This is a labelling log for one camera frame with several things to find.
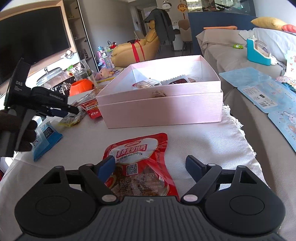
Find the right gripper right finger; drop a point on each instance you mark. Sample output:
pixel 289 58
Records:
pixel 205 176

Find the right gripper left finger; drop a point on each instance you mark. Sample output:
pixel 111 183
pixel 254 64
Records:
pixel 94 178

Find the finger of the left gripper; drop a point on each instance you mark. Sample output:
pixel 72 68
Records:
pixel 46 98
pixel 51 112

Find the red Beijing duck snack pouch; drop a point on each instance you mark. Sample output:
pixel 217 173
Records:
pixel 140 168

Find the orange biscuit pack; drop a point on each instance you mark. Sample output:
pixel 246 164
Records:
pixel 146 84

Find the dark brown square snack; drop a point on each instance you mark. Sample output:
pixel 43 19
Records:
pixel 178 80

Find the dark gloved hand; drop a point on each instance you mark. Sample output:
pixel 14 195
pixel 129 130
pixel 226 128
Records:
pixel 12 124

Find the silver white snack packet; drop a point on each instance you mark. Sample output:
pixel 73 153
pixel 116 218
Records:
pixel 72 119

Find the glass jar with lid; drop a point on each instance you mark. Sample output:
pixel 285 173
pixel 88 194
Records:
pixel 52 78

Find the black Chinese text box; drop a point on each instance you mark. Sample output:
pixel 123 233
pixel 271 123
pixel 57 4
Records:
pixel 64 86

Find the blue white snack bag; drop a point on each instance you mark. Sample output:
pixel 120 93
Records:
pixel 47 136

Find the red orange snack packet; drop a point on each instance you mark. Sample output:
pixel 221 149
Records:
pixel 91 108

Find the orange pumpkin bowl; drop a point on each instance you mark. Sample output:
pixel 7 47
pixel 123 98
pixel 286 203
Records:
pixel 80 86

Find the white woven table cloth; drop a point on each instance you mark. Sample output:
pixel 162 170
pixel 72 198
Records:
pixel 222 143

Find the black television screen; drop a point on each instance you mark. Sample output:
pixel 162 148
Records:
pixel 32 35

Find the pink plush toy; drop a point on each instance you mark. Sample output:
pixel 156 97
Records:
pixel 104 73

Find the pink gift box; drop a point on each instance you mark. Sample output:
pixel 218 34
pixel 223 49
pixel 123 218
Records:
pixel 123 106

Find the yellow armchair with red ribbon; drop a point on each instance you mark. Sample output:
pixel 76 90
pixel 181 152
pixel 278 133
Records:
pixel 138 51

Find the blue cartoon packaging card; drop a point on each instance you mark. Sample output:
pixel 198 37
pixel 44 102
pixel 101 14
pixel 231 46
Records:
pixel 270 96

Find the grey covered sofa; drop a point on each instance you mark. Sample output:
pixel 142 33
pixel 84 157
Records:
pixel 249 62

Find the dark jacket on chair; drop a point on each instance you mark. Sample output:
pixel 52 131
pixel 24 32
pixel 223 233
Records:
pixel 163 24

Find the teal plastic toy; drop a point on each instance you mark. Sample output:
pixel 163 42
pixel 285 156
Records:
pixel 258 52

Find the yellow cushion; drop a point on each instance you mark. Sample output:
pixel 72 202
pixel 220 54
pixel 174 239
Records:
pixel 269 23

